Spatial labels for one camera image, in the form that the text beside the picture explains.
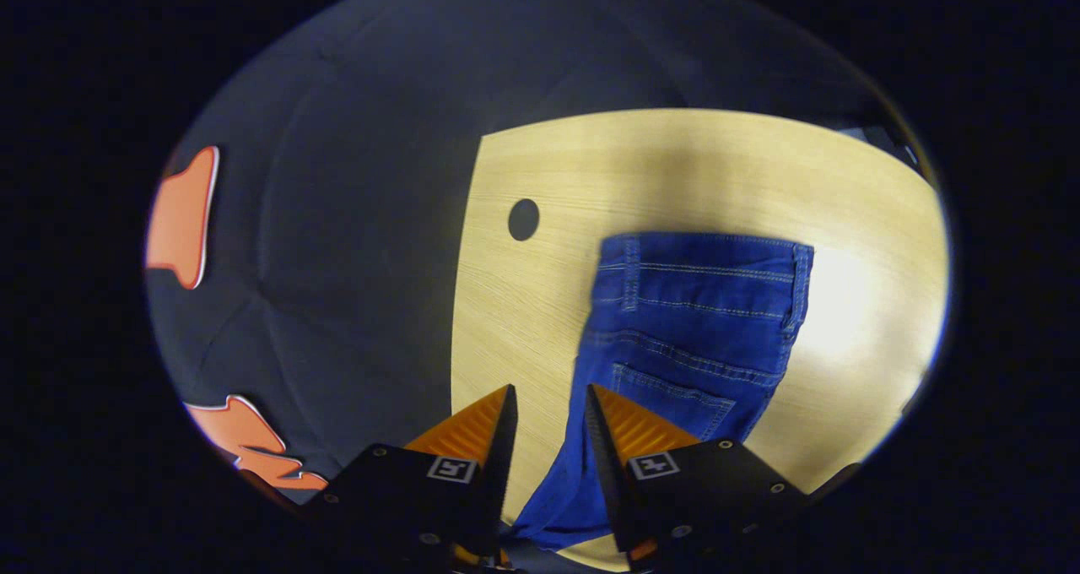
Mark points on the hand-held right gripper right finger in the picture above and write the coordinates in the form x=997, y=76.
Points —
x=612, y=481

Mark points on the blue jeans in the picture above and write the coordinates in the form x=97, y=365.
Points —
x=692, y=321

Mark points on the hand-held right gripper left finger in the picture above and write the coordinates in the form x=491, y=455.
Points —
x=499, y=473

